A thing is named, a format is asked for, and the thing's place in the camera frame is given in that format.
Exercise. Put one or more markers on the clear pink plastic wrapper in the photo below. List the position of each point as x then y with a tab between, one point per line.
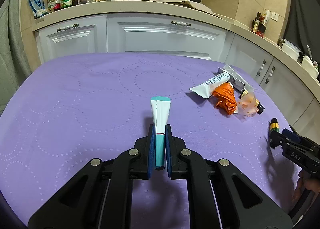
247	105

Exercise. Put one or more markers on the red black box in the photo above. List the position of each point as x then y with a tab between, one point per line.
261	30

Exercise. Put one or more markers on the white bowl with spoon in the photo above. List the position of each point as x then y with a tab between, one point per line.
309	65

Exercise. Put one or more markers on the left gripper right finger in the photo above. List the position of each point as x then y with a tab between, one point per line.
219	194

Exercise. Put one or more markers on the teal white tube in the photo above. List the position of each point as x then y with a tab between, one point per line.
160	111

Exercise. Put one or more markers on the white blue tube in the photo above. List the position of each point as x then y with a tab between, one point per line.
205	89

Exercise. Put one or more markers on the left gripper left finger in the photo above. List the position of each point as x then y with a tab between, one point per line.
100	194

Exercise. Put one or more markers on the purple tablecloth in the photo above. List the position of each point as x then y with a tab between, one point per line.
75	108

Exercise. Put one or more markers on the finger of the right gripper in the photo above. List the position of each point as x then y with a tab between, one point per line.
291	135
277	139

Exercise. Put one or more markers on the white storage container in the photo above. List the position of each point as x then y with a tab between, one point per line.
291	50

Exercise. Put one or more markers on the black curtain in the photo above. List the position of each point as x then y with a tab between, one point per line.
302	28

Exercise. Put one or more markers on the blue white bag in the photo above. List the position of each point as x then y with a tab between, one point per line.
38	8

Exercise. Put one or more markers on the green yellow black tube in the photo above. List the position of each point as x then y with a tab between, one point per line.
273	129

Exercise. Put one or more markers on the right human hand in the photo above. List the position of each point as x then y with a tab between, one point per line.
306	182

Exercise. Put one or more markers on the dark soy sauce bottle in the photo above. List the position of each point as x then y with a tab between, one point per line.
256	23

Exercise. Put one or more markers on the orange wrapper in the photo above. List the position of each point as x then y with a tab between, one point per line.
224	94

